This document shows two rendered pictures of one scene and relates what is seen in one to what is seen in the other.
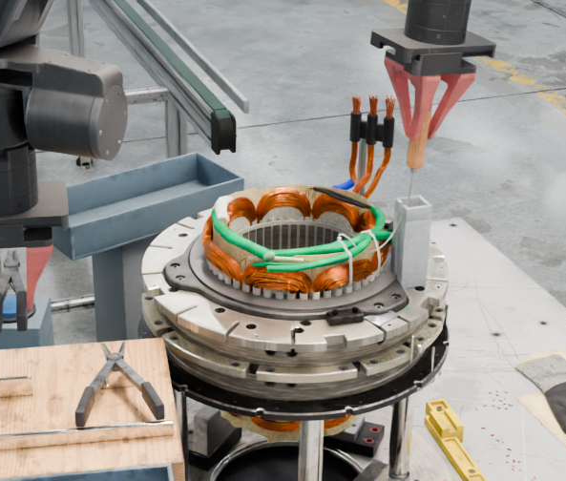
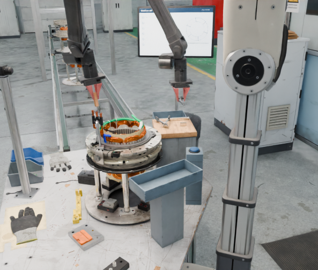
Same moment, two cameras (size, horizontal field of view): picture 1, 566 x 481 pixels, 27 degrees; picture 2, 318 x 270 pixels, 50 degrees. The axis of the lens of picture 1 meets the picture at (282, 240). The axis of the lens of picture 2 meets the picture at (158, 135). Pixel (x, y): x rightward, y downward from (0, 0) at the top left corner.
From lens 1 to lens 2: 2.43 m
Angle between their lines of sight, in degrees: 130
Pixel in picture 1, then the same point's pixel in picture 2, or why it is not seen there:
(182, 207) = (151, 173)
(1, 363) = (188, 130)
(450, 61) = not seen: hidden behind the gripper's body
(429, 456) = (87, 202)
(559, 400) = (36, 222)
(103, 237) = (176, 167)
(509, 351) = (32, 248)
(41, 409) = (177, 124)
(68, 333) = not seen: outside the picture
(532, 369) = (32, 235)
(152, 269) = (159, 135)
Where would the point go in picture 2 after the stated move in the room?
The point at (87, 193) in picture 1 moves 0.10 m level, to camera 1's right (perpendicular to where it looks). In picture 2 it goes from (184, 179) to (156, 179)
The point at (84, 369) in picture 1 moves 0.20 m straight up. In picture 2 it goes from (171, 129) to (171, 88)
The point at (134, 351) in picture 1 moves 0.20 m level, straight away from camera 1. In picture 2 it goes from (162, 132) to (165, 150)
